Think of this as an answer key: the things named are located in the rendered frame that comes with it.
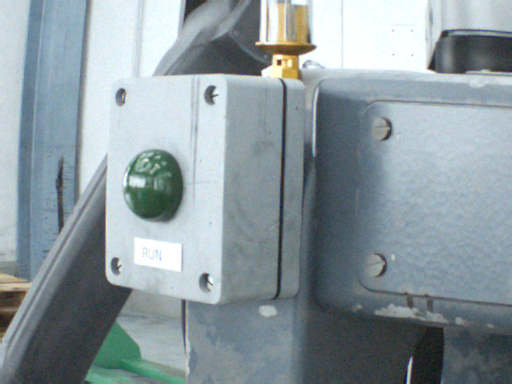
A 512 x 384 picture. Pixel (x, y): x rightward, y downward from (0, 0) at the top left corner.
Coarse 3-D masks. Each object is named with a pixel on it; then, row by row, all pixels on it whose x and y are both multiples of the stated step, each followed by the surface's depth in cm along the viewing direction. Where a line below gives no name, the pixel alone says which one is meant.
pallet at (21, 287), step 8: (0, 272) 682; (0, 280) 649; (8, 280) 652; (16, 280) 655; (24, 280) 658; (0, 288) 622; (8, 288) 626; (16, 288) 629; (24, 288) 633; (0, 296) 659; (8, 296) 663; (16, 296) 667; (24, 296) 634; (0, 312) 622
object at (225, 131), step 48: (144, 96) 51; (192, 96) 49; (240, 96) 48; (288, 96) 50; (144, 144) 51; (192, 144) 49; (240, 144) 48; (288, 144) 50; (192, 192) 49; (240, 192) 49; (288, 192) 50; (192, 240) 49; (240, 240) 49; (288, 240) 51; (144, 288) 52; (192, 288) 49; (240, 288) 49; (288, 288) 51
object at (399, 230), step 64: (320, 128) 51; (384, 128) 49; (448, 128) 46; (320, 192) 52; (384, 192) 49; (448, 192) 46; (320, 256) 52; (384, 256) 49; (448, 256) 46; (192, 320) 56; (256, 320) 53; (320, 320) 52; (384, 320) 50; (448, 320) 47
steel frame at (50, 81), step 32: (32, 0) 915; (64, 0) 891; (32, 32) 919; (64, 32) 894; (32, 64) 922; (64, 64) 898; (32, 96) 925; (64, 96) 901; (32, 128) 928; (64, 128) 903; (32, 160) 930; (64, 160) 906; (32, 192) 931; (64, 192) 908; (32, 224) 932; (64, 224) 909; (32, 256) 934
